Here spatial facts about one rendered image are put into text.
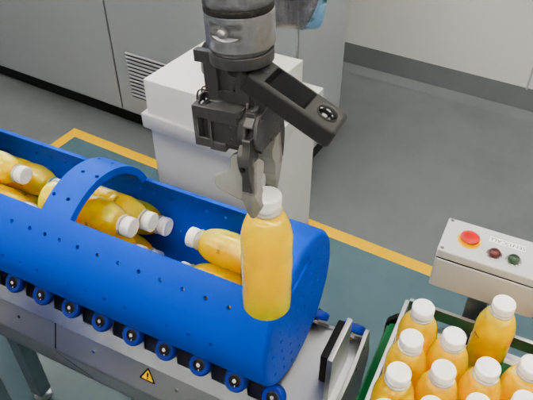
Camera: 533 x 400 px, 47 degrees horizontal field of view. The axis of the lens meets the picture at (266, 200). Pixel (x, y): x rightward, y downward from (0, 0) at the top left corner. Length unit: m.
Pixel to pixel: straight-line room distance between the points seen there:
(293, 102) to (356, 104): 3.03
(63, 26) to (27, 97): 0.63
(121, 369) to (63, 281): 0.25
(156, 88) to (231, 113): 0.74
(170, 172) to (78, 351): 0.48
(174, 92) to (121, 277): 0.48
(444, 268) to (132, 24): 2.28
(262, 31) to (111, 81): 2.84
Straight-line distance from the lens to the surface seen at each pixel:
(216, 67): 0.66
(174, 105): 1.39
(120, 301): 1.08
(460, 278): 1.24
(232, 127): 0.69
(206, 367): 1.15
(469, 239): 1.22
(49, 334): 1.39
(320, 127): 0.64
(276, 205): 0.75
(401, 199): 3.01
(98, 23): 3.32
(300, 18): 1.31
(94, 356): 1.33
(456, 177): 3.22
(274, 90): 0.65
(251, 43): 0.64
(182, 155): 1.47
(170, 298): 1.01
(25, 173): 1.39
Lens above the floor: 1.92
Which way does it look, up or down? 41 degrees down
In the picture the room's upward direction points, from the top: straight up
